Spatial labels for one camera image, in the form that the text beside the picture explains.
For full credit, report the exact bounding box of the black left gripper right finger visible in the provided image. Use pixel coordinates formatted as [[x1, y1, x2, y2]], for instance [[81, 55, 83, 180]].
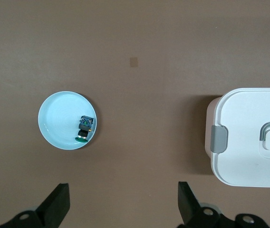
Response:
[[177, 181, 268, 228]]

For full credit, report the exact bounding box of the light blue round plate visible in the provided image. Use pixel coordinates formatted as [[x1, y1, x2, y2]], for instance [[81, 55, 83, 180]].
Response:
[[38, 91, 98, 151]]

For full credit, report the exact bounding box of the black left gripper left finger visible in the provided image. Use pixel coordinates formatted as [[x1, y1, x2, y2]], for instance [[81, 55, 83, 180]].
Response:
[[0, 182, 70, 228]]

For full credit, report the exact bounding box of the white lidded pink box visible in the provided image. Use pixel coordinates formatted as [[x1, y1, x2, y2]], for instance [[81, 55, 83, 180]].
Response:
[[205, 87, 270, 189]]

